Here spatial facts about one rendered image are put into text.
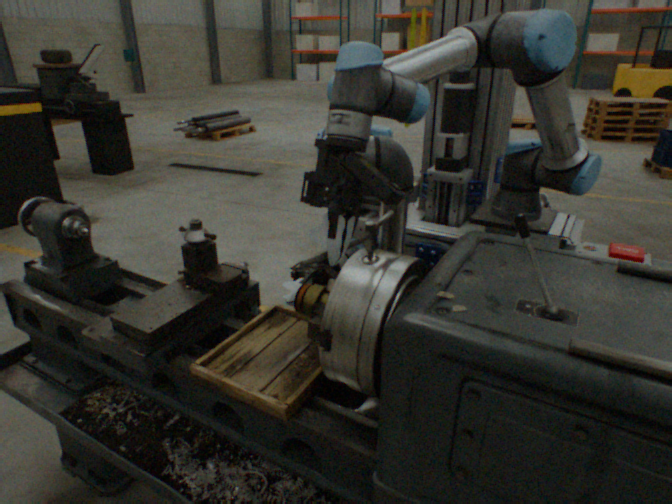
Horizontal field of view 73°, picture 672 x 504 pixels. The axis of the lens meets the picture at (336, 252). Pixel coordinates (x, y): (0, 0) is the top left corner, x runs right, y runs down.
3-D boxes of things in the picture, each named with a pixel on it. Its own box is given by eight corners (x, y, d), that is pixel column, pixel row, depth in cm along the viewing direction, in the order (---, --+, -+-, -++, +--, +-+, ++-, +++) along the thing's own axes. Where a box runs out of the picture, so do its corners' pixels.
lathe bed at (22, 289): (444, 428, 125) (451, 374, 117) (396, 530, 98) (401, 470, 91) (96, 289, 196) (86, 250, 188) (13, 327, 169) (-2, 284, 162)
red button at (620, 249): (641, 256, 93) (644, 247, 92) (642, 267, 88) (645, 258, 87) (608, 250, 96) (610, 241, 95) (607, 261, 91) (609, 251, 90)
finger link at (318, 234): (310, 259, 81) (318, 208, 79) (338, 267, 78) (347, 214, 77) (300, 260, 78) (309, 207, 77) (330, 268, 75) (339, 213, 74)
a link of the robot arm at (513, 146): (515, 175, 146) (522, 132, 140) (554, 185, 136) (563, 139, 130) (491, 181, 139) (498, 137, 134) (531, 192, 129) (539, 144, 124)
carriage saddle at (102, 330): (262, 297, 153) (261, 281, 151) (149, 376, 117) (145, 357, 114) (198, 276, 167) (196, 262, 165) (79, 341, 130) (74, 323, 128)
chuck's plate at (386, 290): (427, 341, 118) (433, 234, 102) (374, 431, 95) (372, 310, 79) (414, 337, 119) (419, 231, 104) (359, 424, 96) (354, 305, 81)
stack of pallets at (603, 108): (646, 135, 907) (657, 97, 877) (666, 144, 830) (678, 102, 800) (579, 133, 930) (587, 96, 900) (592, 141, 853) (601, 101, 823)
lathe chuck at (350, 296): (414, 337, 119) (418, 231, 104) (359, 425, 96) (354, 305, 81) (383, 327, 124) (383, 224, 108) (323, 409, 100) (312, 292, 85)
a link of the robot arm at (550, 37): (558, 164, 136) (509, -2, 100) (609, 175, 125) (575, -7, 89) (535, 194, 134) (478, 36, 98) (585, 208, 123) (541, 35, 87)
